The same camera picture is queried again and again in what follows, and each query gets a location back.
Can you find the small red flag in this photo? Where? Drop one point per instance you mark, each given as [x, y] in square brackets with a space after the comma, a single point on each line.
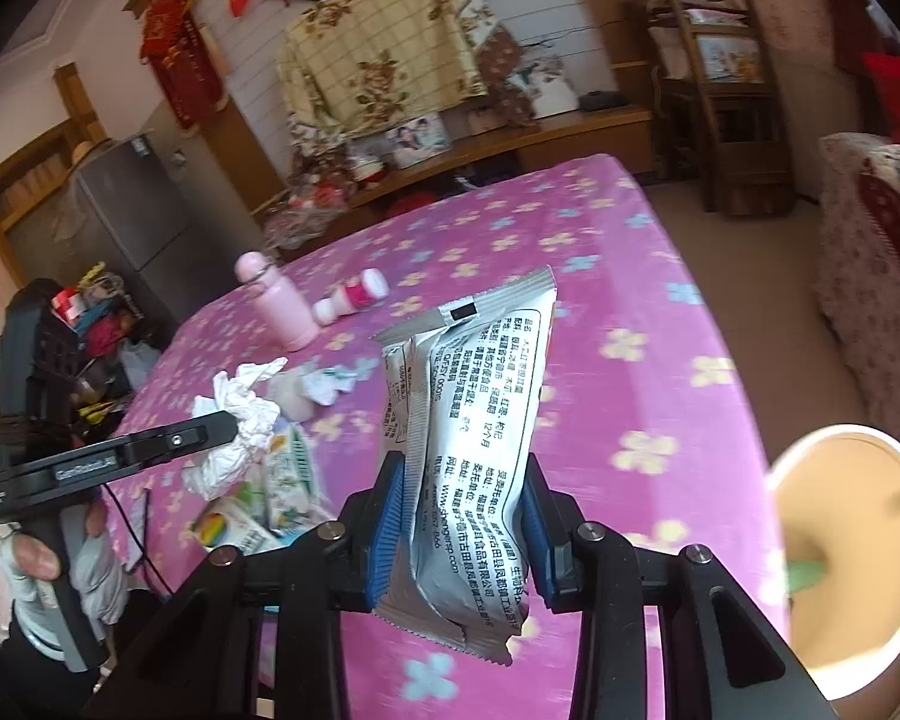
[241, 1]

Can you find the red bag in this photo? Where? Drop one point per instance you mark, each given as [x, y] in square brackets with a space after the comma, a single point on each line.
[896, 97]

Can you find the small white yogurt bottle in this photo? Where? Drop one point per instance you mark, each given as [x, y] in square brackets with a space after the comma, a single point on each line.
[360, 292]

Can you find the pink bottle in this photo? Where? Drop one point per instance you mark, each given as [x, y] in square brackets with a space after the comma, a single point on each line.
[285, 311]

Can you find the green white snack bag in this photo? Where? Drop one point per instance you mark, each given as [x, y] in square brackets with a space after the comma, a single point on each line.
[292, 480]

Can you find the clear plastic bag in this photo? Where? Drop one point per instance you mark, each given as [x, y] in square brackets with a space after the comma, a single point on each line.
[307, 202]

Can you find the grey refrigerator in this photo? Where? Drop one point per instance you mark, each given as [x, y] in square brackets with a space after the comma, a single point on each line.
[127, 210]

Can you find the pile of assorted household items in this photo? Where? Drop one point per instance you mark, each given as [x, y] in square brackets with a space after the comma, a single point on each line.
[101, 322]

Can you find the floral covered sofa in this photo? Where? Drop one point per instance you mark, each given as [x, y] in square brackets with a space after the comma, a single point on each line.
[855, 255]

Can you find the white tissue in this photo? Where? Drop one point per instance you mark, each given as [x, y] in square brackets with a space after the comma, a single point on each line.
[240, 401]

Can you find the white round bowl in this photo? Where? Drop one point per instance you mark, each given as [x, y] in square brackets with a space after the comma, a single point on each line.
[847, 540]

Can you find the silver snack packet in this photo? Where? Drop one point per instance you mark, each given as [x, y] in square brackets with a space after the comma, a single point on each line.
[472, 427]

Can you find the long wooden cabinet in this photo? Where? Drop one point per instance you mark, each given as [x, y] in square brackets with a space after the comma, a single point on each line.
[570, 131]

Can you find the crumpled white teal wrapper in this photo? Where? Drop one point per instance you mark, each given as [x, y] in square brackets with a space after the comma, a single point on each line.
[330, 384]

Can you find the green wrapper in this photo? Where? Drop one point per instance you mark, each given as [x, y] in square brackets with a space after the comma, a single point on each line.
[806, 576]

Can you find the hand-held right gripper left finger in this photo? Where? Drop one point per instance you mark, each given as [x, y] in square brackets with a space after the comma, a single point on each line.
[388, 532]

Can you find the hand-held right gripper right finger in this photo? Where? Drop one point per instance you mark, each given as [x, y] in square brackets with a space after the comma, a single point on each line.
[536, 540]

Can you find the white sponge block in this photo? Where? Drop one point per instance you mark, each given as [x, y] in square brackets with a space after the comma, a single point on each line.
[292, 396]

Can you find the person's left hand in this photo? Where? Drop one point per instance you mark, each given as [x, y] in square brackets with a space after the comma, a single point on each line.
[36, 556]

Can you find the small black device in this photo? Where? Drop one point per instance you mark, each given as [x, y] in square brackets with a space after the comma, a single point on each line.
[600, 99]

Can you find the small rainbow print carton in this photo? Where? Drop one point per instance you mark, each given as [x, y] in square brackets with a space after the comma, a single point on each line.
[232, 526]

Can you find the cream floral cloth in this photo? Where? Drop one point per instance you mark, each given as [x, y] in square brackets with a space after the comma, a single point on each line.
[390, 37]

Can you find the pink floral tablecloth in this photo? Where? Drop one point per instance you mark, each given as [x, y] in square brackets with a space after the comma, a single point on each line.
[607, 315]

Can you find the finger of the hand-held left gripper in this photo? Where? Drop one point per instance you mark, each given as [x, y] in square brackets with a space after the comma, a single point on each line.
[176, 439]

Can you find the framed photo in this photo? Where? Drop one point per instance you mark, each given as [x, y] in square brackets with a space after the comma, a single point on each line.
[418, 140]

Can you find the red hanging decoration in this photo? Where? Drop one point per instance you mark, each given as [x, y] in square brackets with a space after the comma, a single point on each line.
[180, 60]

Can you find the brown floral cloth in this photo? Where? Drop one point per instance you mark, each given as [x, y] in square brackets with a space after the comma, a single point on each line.
[506, 82]

